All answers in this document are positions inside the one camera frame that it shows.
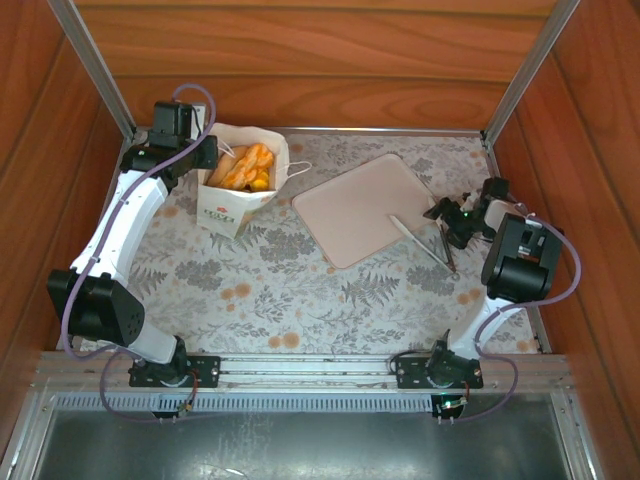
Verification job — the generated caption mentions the metal tongs with white tip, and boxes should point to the metal tongs with white tip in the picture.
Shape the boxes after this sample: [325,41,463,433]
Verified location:
[388,213,460,279]

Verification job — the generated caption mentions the long tan fake bread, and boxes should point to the long tan fake bread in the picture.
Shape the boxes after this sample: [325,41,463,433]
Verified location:
[206,144,250,188]

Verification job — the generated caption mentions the printed paper bag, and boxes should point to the printed paper bag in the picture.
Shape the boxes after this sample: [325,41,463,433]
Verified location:
[195,122,314,240]

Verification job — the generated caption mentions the grey side edge strip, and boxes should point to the grey side edge strip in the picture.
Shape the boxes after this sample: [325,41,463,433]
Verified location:
[82,139,136,281]

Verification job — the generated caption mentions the pink plastic tray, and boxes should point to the pink plastic tray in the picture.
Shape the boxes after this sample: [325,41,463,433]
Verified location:
[291,152,444,271]

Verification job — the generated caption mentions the floral tablecloth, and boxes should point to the floral tablecloth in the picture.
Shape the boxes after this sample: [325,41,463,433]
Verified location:
[57,130,544,354]

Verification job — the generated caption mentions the grey sheet metal panel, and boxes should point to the grey sheet metal panel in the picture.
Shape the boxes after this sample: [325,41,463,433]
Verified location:
[32,409,574,480]

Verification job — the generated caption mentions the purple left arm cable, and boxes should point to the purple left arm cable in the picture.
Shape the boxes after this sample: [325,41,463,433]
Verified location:
[58,83,219,425]

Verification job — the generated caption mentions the thin aluminium edge rail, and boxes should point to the thin aluminium edge rail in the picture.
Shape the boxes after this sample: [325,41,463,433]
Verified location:
[134,126,484,137]

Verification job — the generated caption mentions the aluminium frame post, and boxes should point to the aluminium frame post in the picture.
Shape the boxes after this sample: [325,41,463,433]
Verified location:
[47,0,139,144]
[479,0,584,146]

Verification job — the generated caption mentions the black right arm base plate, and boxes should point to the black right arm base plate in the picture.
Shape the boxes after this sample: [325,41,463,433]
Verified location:
[394,351,485,390]

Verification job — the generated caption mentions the aluminium mounting rail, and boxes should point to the aluminium mounting rail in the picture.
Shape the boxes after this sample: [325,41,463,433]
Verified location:
[34,351,574,396]

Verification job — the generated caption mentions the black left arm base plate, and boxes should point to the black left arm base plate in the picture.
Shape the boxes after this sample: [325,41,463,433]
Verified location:
[128,353,221,389]

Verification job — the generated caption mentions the grey slotted cable duct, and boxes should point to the grey slotted cable duct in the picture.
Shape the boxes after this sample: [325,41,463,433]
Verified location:
[49,392,556,414]

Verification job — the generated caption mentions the aluminium side frame bar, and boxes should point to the aluminium side frame bar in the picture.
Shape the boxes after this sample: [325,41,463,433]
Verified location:
[0,393,56,480]
[549,392,606,480]

